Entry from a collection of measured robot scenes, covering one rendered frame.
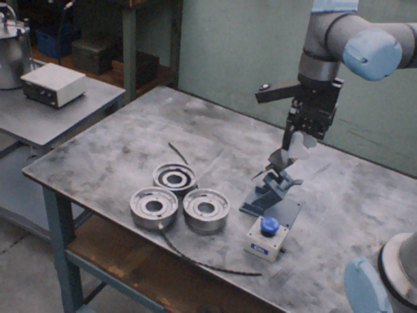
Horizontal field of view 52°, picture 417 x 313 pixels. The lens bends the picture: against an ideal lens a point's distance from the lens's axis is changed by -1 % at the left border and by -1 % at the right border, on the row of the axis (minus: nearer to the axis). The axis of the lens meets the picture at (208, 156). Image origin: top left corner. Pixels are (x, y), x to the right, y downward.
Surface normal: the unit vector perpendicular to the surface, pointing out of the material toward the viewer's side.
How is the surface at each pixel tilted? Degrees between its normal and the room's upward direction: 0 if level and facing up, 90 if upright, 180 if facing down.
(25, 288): 0
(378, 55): 90
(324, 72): 90
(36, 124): 0
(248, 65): 90
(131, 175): 0
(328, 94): 90
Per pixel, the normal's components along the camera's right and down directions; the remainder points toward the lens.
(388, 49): 0.33, 0.64
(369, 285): -0.96, 0.18
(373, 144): -0.50, 0.47
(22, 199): 0.10, -0.80
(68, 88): 0.89, 0.33
